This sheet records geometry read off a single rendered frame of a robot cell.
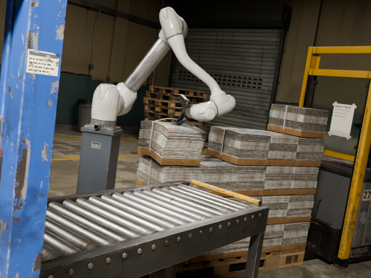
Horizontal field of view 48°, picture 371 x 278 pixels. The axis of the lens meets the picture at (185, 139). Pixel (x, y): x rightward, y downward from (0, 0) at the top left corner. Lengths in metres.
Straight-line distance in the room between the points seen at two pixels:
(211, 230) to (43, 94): 1.05
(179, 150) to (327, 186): 1.82
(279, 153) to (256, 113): 7.17
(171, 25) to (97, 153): 0.87
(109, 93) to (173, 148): 0.51
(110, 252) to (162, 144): 1.34
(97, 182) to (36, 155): 1.77
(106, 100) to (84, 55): 7.72
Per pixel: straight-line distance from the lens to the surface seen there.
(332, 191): 3.98
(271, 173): 3.17
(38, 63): 0.79
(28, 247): 0.86
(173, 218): 1.68
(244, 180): 3.00
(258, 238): 2.06
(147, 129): 2.74
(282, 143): 3.17
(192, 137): 2.60
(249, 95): 10.42
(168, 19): 2.49
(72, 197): 1.81
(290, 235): 3.51
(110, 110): 2.52
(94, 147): 2.54
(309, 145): 3.40
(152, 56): 2.66
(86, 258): 1.25
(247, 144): 2.95
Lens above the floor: 1.31
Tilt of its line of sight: 7 degrees down
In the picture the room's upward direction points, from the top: 8 degrees clockwise
